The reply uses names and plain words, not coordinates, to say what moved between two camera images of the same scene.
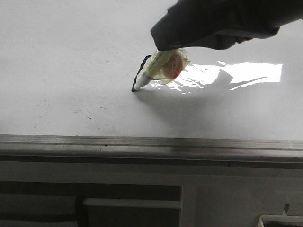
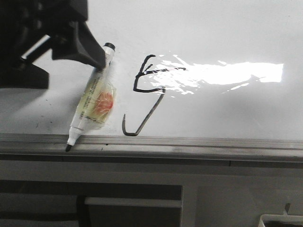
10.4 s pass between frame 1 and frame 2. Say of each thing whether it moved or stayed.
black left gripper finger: moved
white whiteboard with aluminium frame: stayed
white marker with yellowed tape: moved
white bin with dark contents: stayed
